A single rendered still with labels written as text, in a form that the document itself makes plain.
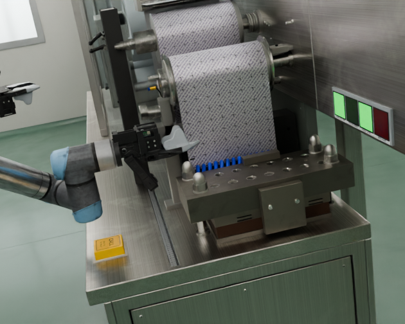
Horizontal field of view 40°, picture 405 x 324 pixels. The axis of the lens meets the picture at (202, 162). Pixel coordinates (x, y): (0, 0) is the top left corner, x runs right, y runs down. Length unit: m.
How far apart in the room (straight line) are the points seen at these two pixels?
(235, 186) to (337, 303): 0.38
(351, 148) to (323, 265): 0.49
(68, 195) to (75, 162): 0.10
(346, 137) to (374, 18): 0.69
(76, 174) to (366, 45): 0.72
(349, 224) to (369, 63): 0.41
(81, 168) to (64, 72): 5.63
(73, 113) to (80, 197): 5.68
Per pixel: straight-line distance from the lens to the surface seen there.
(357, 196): 1.76
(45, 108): 7.05
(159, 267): 1.25
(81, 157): 1.35
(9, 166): 1.41
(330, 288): 1.37
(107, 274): 1.27
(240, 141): 1.42
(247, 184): 1.26
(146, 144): 1.36
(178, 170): 1.50
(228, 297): 1.29
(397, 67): 1.00
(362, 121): 1.14
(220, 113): 1.39
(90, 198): 1.39
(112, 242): 1.36
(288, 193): 1.27
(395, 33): 0.99
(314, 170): 1.30
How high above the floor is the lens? 1.50
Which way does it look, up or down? 19 degrees down
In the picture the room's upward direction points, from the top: 9 degrees counter-clockwise
